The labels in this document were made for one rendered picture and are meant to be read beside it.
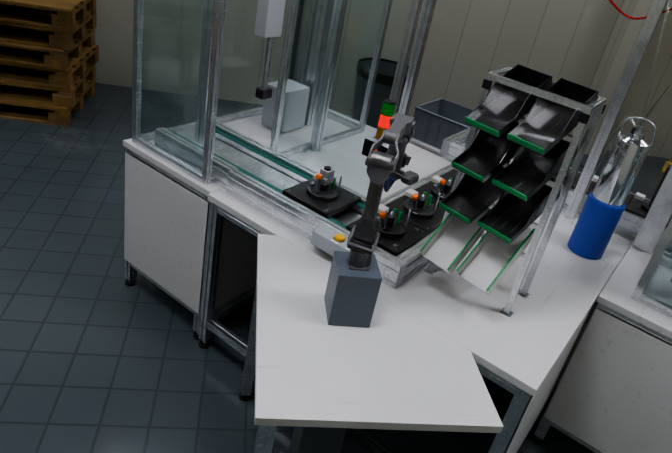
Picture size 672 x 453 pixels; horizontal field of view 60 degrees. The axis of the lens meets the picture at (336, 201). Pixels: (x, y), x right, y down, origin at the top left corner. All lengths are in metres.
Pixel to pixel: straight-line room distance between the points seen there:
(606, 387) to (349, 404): 1.39
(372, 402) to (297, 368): 0.24
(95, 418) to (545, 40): 5.53
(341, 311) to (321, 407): 0.35
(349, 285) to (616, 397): 1.39
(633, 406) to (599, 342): 0.29
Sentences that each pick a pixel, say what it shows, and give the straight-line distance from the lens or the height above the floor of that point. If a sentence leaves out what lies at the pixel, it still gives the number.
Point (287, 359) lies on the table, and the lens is 1.79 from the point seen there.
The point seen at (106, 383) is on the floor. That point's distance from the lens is 2.90.
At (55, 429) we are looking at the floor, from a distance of 2.76.
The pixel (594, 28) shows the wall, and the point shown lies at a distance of 6.92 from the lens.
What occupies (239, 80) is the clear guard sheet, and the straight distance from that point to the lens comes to 3.32.
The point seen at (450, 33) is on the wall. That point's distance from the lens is 6.31.
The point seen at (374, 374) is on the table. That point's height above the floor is 0.86.
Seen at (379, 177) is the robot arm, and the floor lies 1.39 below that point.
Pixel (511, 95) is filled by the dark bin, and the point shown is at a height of 1.60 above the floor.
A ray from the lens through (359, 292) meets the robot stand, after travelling 1.86.
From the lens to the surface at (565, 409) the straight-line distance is 2.92.
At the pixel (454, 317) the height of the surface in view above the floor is 0.86.
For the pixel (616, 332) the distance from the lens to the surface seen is 2.65.
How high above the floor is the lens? 2.09
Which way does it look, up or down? 28 degrees down
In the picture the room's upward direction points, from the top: 11 degrees clockwise
